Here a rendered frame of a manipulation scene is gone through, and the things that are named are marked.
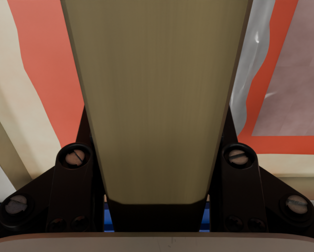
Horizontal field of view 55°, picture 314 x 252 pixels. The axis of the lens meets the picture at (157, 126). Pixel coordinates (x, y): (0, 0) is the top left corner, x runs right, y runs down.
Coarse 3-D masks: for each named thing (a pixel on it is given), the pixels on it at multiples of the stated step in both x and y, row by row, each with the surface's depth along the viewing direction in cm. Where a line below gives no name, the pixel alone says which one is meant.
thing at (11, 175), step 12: (0, 132) 32; (0, 144) 32; (12, 144) 35; (0, 156) 32; (12, 156) 35; (0, 168) 32; (12, 168) 35; (24, 168) 38; (0, 180) 34; (12, 180) 35; (24, 180) 38; (288, 180) 40; (300, 180) 40; (312, 180) 40; (0, 192) 36; (12, 192) 36; (300, 192) 39; (312, 192) 39
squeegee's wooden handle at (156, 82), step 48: (96, 0) 4; (144, 0) 4; (192, 0) 4; (240, 0) 4; (96, 48) 5; (144, 48) 5; (192, 48) 5; (240, 48) 5; (96, 96) 5; (144, 96) 5; (192, 96) 5; (96, 144) 7; (144, 144) 6; (192, 144) 6; (144, 192) 8; (192, 192) 8
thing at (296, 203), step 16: (224, 128) 11; (224, 144) 11; (272, 176) 10; (208, 192) 11; (272, 192) 9; (288, 192) 9; (272, 208) 9; (288, 208) 9; (304, 208) 9; (288, 224) 9; (304, 224) 9
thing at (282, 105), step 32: (32, 0) 22; (288, 0) 23; (32, 32) 24; (64, 32) 24; (288, 32) 25; (32, 64) 27; (64, 64) 27; (288, 64) 27; (64, 96) 29; (256, 96) 30; (288, 96) 30; (64, 128) 33; (256, 128) 33; (288, 128) 33
